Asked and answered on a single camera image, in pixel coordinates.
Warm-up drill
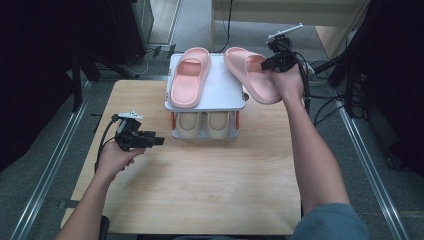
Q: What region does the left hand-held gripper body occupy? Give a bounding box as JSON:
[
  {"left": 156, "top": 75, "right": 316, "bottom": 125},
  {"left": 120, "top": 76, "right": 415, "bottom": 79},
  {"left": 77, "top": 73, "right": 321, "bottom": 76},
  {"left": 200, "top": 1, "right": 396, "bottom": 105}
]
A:
[{"left": 114, "top": 111, "right": 150, "bottom": 153}]

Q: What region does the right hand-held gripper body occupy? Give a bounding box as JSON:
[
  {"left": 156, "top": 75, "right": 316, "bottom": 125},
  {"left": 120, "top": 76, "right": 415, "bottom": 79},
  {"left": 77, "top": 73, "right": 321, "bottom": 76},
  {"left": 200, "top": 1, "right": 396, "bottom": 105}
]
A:
[{"left": 266, "top": 22, "right": 305, "bottom": 73}]

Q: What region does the pink slide slipper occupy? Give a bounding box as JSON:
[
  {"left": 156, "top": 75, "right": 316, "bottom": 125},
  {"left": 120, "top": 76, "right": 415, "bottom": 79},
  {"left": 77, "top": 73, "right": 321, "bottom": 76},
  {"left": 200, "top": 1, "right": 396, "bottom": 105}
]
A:
[
  {"left": 169, "top": 46, "right": 212, "bottom": 110},
  {"left": 223, "top": 46, "right": 283, "bottom": 106}
]

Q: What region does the cream perforated clog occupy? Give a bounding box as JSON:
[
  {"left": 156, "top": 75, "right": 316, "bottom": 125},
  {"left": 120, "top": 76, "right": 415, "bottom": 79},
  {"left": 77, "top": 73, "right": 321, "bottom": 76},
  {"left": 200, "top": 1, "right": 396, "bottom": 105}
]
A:
[
  {"left": 204, "top": 111, "right": 234, "bottom": 140},
  {"left": 174, "top": 111, "right": 204, "bottom": 140}
]

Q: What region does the white orange two-tier shoe rack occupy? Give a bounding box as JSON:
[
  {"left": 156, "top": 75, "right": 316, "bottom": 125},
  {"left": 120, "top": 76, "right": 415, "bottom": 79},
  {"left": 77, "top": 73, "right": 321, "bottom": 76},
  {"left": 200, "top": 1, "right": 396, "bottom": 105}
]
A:
[{"left": 164, "top": 53, "right": 247, "bottom": 141}]

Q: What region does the person's right hand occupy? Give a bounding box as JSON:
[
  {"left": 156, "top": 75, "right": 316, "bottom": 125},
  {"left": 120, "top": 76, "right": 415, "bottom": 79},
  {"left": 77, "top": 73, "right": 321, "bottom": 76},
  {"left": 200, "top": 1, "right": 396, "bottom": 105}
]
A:
[{"left": 269, "top": 62, "right": 306, "bottom": 103}]

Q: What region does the person's left hand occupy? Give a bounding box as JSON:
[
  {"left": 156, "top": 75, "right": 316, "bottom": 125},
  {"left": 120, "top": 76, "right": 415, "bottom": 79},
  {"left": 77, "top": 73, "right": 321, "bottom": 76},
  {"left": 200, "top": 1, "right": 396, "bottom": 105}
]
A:
[{"left": 95, "top": 141, "right": 147, "bottom": 183}]

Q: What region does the beige wooden furniture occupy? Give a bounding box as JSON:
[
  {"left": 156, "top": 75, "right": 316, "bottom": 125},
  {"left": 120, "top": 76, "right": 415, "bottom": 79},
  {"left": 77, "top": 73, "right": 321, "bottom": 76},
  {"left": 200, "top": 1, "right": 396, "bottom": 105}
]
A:
[{"left": 210, "top": 0, "right": 369, "bottom": 60}]

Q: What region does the black metal stand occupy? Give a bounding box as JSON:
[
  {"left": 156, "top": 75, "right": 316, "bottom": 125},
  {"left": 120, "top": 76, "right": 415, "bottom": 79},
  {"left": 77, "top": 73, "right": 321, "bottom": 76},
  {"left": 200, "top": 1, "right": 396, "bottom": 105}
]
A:
[{"left": 311, "top": 0, "right": 384, "bottom": 84}]

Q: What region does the black tripod stand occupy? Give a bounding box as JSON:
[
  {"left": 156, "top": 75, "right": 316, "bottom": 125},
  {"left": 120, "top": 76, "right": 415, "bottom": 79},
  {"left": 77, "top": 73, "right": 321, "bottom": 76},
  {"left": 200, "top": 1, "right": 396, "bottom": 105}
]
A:
[{"left": 70, "top": 49, "right": 135, "bottom": 113}]

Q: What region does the person's left leg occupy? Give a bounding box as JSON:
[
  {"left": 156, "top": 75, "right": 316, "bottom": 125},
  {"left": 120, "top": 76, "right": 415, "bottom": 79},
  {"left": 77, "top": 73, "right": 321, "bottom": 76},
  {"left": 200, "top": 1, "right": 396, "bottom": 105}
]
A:
[{"left": 99, "top": 215, "right": 112, "bottom": 240}]

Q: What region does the dark cabinet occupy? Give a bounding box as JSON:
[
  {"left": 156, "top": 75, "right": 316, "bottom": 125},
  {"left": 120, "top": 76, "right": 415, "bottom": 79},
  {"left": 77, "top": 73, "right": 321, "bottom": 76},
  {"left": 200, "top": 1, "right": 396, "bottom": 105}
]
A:
[{"left": 108, "top": 0, "right": 155, "bottom": 67}]

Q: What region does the dark curtain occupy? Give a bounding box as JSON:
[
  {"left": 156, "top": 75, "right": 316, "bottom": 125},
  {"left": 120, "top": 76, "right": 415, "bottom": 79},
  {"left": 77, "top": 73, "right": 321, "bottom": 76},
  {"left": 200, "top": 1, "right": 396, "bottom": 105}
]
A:
[
  {"left": 361, "top": 0, "right": 424, "bottom": 176},
  {"left": 0, "top": 0, "right": 113, "bottom": 173}
]

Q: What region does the person's blue-grey sleeve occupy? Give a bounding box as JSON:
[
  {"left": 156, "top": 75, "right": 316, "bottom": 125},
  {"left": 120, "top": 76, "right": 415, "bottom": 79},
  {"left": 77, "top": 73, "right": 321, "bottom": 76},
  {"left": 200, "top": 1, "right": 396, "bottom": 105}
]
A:
[{"left": 289, "top": 202, "right": 370, "bottom": 240}]

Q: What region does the right hand-held gripper black cable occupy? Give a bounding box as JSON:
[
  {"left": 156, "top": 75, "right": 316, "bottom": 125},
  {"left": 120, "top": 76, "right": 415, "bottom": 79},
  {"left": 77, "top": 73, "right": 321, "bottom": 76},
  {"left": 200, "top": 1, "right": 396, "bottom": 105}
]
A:
[{"left": 282, "top": 39, "right": 313, "bottom": 114}]

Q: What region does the thin black hanging cable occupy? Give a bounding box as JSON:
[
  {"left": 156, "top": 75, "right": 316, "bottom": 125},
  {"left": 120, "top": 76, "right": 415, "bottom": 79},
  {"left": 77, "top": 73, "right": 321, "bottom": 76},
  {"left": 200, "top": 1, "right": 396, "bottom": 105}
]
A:
[{"left": 215, "top": 0, "right": 235, "bottom": 54}]

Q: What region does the bundle of black floor cables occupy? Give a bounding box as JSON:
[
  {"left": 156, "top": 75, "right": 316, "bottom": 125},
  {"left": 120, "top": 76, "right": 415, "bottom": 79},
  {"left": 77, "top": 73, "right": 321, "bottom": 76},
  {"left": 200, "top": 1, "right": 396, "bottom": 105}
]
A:
[{"left": 301, "top": 59, "right": 369, "bottom": 128}]

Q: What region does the white floor cable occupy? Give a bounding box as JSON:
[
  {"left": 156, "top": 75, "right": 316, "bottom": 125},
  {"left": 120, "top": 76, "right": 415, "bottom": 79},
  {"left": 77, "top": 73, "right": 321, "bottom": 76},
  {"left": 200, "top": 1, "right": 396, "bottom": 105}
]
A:
[{"left": 132, "top": 49, "right": 150, "bottom": 77}]

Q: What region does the metal floor rail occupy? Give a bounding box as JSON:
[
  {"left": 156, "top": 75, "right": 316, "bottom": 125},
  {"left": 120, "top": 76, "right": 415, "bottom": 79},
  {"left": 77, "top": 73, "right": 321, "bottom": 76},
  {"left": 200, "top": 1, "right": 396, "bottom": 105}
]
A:
[
  {"left": 9, "top": 80, "right": 93, "bottom": 240},
  {"left": 332, "top": 98, "right": 412, "bottom": 240}
]

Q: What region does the black table foot bracket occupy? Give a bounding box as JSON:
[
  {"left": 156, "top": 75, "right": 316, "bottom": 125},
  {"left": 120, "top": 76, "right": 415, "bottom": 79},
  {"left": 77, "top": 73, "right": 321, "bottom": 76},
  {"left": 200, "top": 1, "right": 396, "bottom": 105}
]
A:
[{"left": 57, "top": 198, "right": 81, "bottom": 211}]

